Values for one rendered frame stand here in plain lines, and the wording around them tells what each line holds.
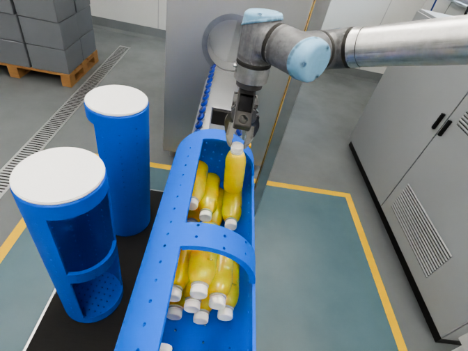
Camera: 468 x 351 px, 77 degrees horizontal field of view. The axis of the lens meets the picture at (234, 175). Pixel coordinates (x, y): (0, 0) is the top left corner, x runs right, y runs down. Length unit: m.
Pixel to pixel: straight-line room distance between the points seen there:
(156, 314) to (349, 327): 1.71
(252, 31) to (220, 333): 0.74
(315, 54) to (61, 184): 0.84
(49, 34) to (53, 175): 2.72
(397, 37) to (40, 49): 3.53
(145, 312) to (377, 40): 0.71
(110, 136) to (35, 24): 2.43
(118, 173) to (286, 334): 1.33
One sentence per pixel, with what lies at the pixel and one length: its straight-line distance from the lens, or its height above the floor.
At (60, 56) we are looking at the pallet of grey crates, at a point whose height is 0.34.
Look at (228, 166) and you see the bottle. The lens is 0.93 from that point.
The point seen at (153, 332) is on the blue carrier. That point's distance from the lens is 0.59.
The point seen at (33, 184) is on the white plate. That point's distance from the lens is 1.12.
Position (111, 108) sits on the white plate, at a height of 1.04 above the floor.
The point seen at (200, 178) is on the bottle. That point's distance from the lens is 0.94.
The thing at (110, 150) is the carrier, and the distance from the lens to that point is 1.52.
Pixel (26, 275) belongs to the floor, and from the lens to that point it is 2.18.
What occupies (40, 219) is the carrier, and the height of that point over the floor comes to 0.96.
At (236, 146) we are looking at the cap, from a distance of 0.90.
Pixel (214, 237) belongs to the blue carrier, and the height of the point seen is 1.23.
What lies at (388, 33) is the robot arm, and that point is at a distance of 0.73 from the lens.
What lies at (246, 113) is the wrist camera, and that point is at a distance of 0.78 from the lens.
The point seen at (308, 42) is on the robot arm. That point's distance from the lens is 0.67.
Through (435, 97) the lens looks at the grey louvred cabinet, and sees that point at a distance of 2.66.
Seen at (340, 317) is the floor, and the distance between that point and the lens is 2.19.
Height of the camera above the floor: 1.78
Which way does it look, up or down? 41 degrees down
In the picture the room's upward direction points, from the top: 14 degrees clockwise
